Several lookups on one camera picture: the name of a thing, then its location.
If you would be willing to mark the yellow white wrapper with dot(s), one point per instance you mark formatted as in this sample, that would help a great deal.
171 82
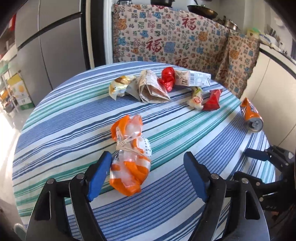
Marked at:
120 87

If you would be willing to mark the red crumpled wrapper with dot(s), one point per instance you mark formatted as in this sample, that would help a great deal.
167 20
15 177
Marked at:
167 77

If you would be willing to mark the white base cabinet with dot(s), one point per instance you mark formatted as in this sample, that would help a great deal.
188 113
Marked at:
272 92

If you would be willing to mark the orange drink can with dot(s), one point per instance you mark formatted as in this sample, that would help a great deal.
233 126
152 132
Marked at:
251 113

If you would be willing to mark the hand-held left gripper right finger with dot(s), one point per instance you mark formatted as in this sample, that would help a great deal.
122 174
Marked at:
196 178

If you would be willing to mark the yellow green packet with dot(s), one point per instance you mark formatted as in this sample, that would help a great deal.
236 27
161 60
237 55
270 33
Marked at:
253 33

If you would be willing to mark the large printed cloth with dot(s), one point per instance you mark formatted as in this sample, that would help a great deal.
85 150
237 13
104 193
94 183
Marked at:
166 34

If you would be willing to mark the black pot orange lid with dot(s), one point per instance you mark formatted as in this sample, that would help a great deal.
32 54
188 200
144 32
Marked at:
161 2

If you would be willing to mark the milk carton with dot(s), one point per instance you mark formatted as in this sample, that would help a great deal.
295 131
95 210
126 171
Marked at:
194 78

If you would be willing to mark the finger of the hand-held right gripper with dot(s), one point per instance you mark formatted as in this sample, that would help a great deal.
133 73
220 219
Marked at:
256 154
261 183

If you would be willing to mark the grey refrigerator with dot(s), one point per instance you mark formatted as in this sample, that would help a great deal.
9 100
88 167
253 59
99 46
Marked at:
57 46

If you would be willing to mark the blue striped tablecloth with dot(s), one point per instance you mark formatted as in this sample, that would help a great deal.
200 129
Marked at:
185 139

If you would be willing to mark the cream snack wrapper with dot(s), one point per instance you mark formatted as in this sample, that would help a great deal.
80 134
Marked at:
197 99

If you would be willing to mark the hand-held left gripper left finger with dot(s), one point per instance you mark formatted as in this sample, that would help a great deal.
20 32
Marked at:
98 178

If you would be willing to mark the red snack packet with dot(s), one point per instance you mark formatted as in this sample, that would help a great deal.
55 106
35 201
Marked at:
212 100

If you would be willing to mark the orange clear plastic bag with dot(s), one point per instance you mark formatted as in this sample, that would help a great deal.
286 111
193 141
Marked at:
129 160

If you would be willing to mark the crumpled paper bag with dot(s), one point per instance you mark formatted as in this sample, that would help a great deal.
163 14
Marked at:
150 90

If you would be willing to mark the yellow green cardboard box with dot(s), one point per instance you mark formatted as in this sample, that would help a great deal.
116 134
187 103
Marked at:
20 92

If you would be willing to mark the steel pot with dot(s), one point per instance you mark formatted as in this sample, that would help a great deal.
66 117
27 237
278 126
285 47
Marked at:
229 25

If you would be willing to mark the dark wok with lid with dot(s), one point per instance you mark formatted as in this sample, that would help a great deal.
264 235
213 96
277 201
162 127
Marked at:
203 11

